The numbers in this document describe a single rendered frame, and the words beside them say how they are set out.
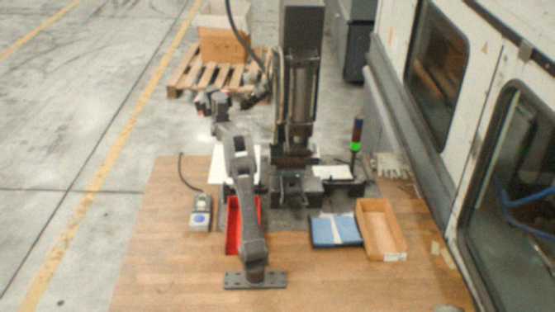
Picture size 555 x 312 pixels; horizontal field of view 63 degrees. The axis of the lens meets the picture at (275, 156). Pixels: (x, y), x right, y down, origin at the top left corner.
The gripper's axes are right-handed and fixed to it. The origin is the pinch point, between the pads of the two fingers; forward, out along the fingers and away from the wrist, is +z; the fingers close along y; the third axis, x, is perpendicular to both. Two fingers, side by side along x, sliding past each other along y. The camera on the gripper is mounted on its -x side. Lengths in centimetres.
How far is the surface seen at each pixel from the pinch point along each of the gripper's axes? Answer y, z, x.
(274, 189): -11.8, -36.0, 25.0
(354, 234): -32, -62, 33
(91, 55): 92, 376, 141
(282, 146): -18.6, -30.0, 10.9
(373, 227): -41, -59, 37
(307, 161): -24.8, -39.5, 13.0
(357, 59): -171, 216, 143
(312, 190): -25, -41, 27
